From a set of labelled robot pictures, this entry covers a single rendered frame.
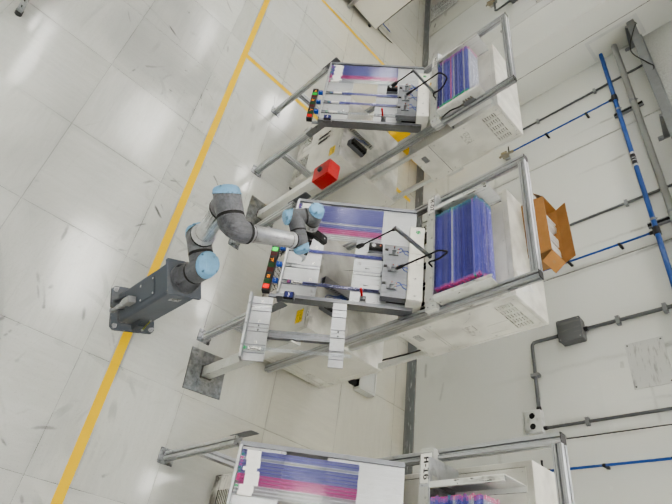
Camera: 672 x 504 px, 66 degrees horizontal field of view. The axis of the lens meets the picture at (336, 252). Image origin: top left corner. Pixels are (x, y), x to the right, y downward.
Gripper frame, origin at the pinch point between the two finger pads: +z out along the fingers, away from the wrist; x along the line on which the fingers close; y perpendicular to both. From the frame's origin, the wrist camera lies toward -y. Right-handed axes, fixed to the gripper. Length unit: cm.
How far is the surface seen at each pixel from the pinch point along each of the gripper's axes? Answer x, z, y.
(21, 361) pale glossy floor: 76, 38, 115
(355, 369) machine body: 21, 79, -55
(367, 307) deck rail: 21.0, 4.9, -37.9
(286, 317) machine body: 8, 59, -3
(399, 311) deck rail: 21, 1, -54
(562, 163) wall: -191, 38, -205
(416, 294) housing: 15, -9, -59
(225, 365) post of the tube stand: 46, 61, 25
